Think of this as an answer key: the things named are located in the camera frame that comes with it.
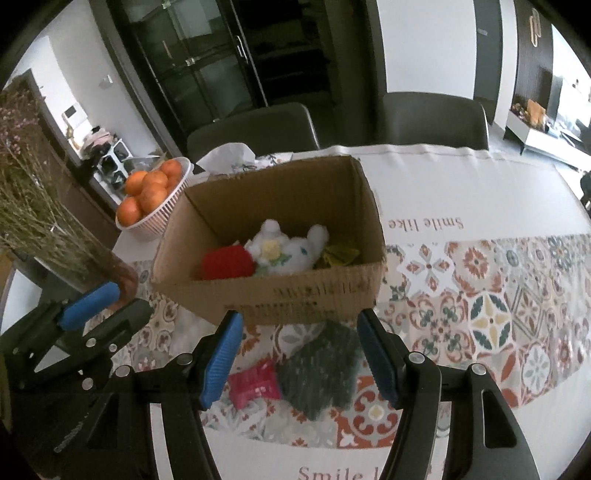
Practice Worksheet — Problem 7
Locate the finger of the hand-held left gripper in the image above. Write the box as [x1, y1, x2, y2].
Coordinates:
[0, 282, 121, 361]
[55, 299, 155, 371]

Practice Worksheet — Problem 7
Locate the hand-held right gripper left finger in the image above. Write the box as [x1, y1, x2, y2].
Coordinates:
[55, 311, 245, 480]

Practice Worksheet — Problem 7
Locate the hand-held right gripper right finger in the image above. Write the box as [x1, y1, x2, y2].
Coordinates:
[357, 308, 542, 480]

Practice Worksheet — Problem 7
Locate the red snack packet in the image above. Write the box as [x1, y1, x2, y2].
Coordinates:
[228, 357, 283, 410]

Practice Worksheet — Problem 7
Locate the dark green fuzzy plush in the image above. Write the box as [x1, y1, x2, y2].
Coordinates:
[276, 320, 366, 422]

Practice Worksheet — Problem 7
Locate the red fluffy ball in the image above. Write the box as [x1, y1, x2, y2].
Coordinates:
[202, 244, 257, 281]

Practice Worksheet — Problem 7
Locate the brown cardboard box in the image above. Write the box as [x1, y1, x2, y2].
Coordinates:
[151, 155, 386, 326]

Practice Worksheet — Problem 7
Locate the olive green item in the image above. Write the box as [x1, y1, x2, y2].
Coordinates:
[330, 244, 362, 267]

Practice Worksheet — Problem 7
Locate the white plush toy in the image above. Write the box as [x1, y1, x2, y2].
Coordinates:
[245, 219, 329, 277]

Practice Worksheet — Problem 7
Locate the glass vase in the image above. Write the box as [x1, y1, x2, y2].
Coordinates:
[33, 247, 139, 305]

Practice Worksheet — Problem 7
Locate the dried flower bouquet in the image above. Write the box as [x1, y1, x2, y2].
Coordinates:
[0, 78, 116, 289]

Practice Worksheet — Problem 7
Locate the white plastic fruit basket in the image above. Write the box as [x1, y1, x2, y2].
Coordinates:
[115, 157, 195, 232]

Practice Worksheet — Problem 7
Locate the white patterned tablecloth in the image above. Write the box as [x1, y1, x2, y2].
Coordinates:
[111, 143, 591, 480]

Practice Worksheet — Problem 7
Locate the white shoe rack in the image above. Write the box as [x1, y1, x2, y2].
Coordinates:
[81, 124, 136, 195]

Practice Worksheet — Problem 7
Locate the floral fabric tissue box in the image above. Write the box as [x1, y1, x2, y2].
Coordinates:
[196, 143, 296, 177]

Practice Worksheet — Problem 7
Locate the dark green dining chair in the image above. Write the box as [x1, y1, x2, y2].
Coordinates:
[379, 92, 490, 151]
[187, 102, 320, 162]

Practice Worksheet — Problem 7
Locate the black glass sliding door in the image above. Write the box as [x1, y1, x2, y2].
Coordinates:
[90, 0, 384, 153]

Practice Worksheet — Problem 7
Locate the white sideboard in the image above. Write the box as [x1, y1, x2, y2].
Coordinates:
[503, 111, 591, 168]

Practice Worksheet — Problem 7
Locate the orange box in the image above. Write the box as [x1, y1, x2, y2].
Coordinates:
[526, 99, 548, 128]

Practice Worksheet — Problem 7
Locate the dark grey door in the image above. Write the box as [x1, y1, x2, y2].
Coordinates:
[475, 0, 505, 125]

